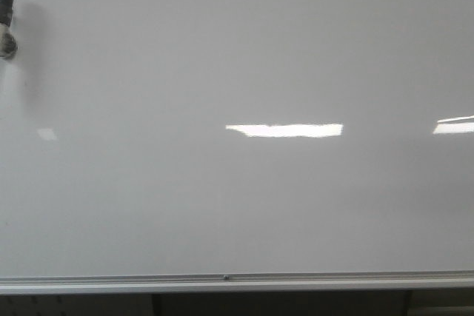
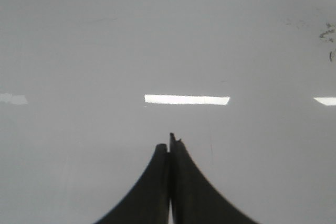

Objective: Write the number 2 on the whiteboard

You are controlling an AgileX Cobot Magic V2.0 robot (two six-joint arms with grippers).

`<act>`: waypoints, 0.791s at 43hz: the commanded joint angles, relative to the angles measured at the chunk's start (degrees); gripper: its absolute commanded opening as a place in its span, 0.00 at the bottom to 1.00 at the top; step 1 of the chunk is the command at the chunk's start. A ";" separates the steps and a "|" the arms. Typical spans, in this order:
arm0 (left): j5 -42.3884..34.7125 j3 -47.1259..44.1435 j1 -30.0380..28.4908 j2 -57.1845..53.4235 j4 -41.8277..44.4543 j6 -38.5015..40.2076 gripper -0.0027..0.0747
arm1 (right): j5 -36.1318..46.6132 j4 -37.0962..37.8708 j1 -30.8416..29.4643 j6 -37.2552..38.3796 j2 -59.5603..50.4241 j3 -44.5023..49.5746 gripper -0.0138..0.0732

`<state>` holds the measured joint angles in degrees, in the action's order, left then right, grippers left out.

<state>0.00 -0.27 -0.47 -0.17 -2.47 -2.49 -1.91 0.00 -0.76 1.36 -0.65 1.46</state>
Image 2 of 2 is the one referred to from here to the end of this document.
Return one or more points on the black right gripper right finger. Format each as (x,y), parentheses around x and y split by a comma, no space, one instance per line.
(194,199)

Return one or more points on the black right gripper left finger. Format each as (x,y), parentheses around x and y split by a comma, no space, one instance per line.
(148,201)

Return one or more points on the white whiteboard with aluminium frame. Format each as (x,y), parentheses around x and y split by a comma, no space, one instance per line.
(90,87)

